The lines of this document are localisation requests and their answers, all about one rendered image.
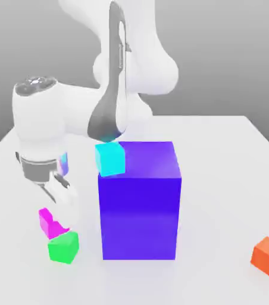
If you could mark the large blue box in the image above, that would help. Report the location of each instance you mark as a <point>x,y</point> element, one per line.
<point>139,214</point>

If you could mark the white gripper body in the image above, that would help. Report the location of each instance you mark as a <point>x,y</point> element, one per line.
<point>64,200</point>

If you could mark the small magenta cube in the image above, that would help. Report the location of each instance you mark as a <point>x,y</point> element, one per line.
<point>50,228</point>

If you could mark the small cyan cube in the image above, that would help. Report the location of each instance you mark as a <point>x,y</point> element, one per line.
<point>110,158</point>

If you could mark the small orange cube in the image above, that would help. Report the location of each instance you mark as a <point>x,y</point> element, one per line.
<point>266,257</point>

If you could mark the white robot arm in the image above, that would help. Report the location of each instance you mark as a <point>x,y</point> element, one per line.
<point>41,114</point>

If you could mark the small green cube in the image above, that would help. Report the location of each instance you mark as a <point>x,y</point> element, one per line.
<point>63,247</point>

